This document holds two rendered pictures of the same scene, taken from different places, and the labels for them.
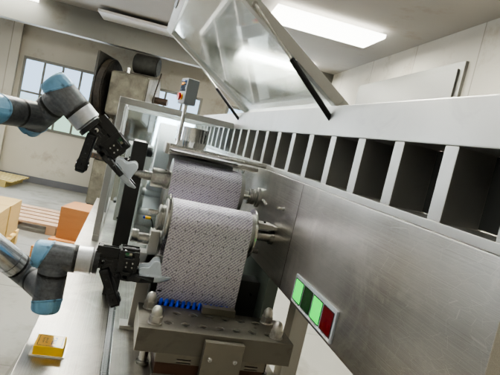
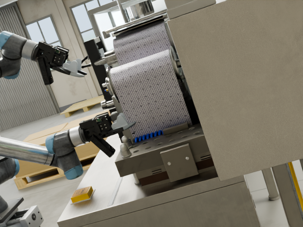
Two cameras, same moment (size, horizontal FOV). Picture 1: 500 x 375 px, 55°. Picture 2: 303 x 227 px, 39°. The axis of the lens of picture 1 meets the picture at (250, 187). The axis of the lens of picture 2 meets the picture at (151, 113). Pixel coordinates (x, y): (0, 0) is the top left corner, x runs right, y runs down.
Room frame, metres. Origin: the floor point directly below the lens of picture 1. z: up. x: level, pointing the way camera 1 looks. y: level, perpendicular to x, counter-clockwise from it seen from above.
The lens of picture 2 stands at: (-0.11, -0.56, 1.46)
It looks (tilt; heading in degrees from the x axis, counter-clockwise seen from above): 13 degrees down; 25
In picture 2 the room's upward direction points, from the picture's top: 20 degrees counter-clockwise
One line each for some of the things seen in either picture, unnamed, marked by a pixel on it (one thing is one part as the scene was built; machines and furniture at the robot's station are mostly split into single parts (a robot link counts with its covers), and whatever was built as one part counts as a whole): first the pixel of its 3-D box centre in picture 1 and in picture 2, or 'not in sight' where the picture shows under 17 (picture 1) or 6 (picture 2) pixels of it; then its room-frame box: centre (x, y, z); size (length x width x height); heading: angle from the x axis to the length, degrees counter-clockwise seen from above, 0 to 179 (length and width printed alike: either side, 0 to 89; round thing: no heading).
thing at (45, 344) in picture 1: (50, 345); (82, 194); (1.14, 0.40, 0.91); 0.07 x 0.07 x 0.02; 15
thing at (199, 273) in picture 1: (201, 276); (155, 111); (1.33, 0.08, 1.12); 0.23 x 0.01 x 0.18; 105
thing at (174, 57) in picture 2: (249, 233); (176, 64); (1.42, -0.03, 1.25); 0.15 x 0.01 x 0.15; 15
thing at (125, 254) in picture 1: (117, 262); (97, 128); (1.27, 0.31, 1.12); 0.12 x 0.08 x 0.09; 105
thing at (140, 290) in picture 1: (138, 277); (124, 130); (1.38, 0.26, 1.05); 0.06 x 0.05 x 0.31; 105
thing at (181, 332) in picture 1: (211, 333); (172, 145); (1.22, 0.01, 1.00); 0.40 x 0.16 x 0.06; 105
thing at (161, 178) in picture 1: (160, 178); (113, 57); (1.59, 0.30, 1.33); 0.06 x 0.06 x 0.06; 15
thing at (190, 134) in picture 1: (192, 134); (140, 9); (2.08, 0.30, 1.50); 0.14 x 0.14 x 0.06
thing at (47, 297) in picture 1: (45, 289); (69, 163); (1.24, 0.47, 1.01); 0.11 x 0.08 x 0.11; 48
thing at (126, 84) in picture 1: (124, 129); not in sight; (7.97, 2.27, 1.31); 1.35 x 1.23 x 2.63; 10
